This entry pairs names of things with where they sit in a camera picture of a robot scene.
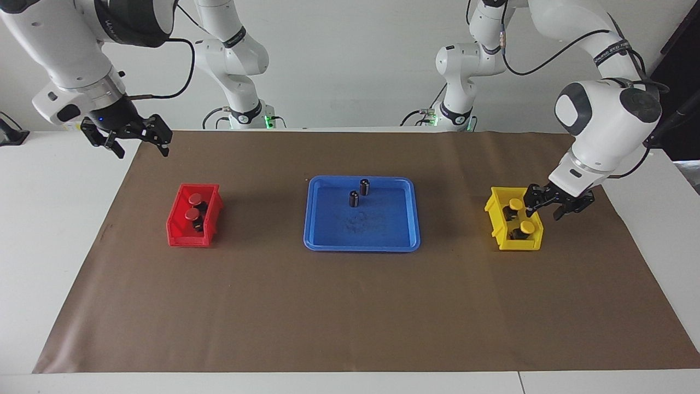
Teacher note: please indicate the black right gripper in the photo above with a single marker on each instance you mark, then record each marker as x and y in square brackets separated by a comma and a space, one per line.
[116, 112]

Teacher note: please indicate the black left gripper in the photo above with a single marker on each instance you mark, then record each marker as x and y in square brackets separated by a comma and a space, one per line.
[560, 194]

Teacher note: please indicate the yellow-capped bottle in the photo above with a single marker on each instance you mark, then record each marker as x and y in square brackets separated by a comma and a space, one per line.
[528, 226]
[514, 204]

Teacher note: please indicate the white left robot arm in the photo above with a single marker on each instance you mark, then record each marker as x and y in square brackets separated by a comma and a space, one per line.
[607, 126]

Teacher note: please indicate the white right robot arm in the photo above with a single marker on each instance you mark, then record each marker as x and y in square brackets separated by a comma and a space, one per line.
[60, 49]

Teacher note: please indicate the yellow plastic bin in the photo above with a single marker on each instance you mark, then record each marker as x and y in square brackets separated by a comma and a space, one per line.
[519, 245]

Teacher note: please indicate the red plastic bin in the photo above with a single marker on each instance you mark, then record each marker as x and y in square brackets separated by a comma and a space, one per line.
[183, 238]

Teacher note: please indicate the black clamp object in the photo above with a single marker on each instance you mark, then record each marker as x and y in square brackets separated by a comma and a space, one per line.
[13, 135]

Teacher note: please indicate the black stand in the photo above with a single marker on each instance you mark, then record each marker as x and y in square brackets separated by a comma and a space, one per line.
[678, 117]

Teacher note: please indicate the blue plastic tray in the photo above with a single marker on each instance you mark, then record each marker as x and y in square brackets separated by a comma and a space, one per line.
[383, 230]

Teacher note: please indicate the small black cylinder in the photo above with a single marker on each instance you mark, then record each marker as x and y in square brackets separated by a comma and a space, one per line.
[354, 200]
[365, 187]

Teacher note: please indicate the black backdrop panel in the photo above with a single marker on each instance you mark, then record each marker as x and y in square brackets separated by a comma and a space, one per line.
[683, 54]

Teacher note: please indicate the brown paper table mat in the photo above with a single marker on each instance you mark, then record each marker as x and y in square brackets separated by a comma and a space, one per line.
[350, 306]

